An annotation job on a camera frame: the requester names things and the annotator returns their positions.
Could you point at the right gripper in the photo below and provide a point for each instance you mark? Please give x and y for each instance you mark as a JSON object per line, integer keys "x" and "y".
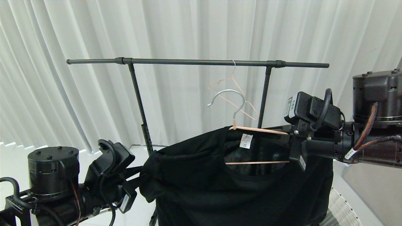
{"x": 323, "y": 148}

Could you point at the white laundry basket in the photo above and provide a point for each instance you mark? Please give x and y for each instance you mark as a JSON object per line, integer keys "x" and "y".
{"x": 342, "y": 210}

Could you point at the white curtain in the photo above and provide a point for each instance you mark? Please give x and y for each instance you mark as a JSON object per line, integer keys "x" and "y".
{"x": 157, "y": 28}

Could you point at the black clothes rack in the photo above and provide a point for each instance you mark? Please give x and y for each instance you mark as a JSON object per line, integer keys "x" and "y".
{"x": 188, "y": 61}

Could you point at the pink clothes hanger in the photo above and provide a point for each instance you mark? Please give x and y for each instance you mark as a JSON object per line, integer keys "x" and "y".
{"x": 257, "y": 130}
{"x": 233, "y": 67}

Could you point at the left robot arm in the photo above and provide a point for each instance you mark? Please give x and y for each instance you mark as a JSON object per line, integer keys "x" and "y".
{"x": 50, "y": 175}

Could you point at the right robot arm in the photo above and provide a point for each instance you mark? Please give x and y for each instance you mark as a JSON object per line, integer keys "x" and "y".
{"x": 377, "y": 97}

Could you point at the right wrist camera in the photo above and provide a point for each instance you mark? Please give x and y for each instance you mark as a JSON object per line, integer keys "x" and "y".
{"x": 309, "y": 110}

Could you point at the black T-shirt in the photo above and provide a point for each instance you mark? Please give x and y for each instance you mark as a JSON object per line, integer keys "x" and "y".
{"x": 204, "y": 188}

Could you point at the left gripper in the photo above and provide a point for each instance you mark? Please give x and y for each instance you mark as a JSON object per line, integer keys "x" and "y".
{"x": 103, "y": 201}

